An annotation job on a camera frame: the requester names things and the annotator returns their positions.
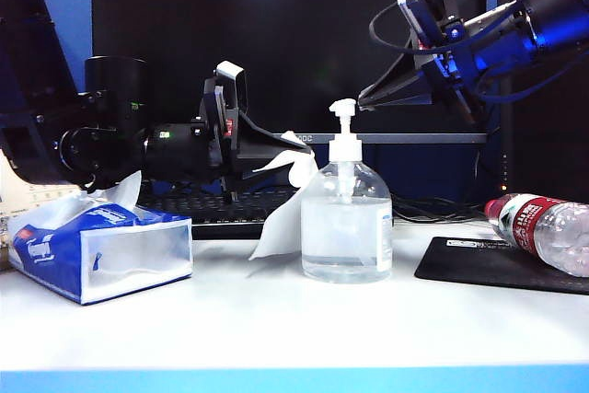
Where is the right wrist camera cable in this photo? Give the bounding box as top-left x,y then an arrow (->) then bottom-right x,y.
367,0 -> 461,53

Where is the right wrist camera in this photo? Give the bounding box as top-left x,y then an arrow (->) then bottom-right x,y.
396,0 -> 461,52

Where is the clear alcohol pump bottle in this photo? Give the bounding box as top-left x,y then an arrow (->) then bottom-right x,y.
301,98 -> 394,284

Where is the white paper tissue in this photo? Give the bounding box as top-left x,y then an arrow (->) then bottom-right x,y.
248,129 -> 319,261
6,169 -> 144,237

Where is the black AOC monitor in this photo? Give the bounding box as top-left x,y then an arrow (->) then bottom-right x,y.
91,0 -> 488,190

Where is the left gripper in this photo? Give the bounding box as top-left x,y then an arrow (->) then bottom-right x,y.
197,74 -> 317,203

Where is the paper desk calendar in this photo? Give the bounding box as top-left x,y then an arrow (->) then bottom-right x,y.
0,148 -> 82,272

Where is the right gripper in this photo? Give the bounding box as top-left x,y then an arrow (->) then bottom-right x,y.
357,18 -> 488,125

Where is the black cable bundle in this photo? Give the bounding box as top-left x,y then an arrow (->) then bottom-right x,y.
393,194 -> 490,225

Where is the thin black monitor cable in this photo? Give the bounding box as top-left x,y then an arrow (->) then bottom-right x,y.
472,125 -> 502,197

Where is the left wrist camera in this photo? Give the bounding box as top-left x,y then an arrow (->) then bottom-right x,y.
214,60 -> 249,116

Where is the black keyboard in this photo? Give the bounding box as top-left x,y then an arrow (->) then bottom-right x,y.
137,180 -> 305,240

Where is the black HSO monitor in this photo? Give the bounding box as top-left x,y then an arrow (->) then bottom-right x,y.
496,0 -> 589,205

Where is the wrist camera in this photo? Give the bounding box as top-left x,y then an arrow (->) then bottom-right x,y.
396,0 -> 461,52
214,60 -> 249,116

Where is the red label water bottle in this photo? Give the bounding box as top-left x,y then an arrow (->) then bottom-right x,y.
483,193 -> 589,279

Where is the black mouse pad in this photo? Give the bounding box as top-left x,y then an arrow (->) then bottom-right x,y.
413,236 -> 589,296

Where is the blue white tissue pack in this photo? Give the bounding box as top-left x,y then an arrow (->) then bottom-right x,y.
7,202 -> 194,306

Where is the blue office partition panel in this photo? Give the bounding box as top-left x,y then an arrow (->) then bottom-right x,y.
36,0 -> 94,93

